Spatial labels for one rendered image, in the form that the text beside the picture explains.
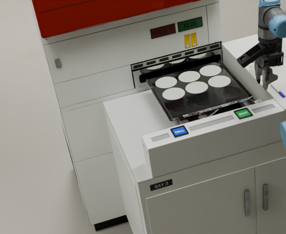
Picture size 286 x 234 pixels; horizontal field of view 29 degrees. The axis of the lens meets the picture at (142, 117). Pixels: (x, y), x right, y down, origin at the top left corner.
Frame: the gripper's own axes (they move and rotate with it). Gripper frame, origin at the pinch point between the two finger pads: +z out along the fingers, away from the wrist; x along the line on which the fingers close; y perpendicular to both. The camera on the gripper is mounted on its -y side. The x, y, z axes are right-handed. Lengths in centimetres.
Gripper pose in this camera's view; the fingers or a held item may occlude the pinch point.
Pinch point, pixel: (260, 84)
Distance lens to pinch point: 218.8
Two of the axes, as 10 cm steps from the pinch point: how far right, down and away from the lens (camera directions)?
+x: -2.7, -5.1, 8.2
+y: 9.6, -2.2, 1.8
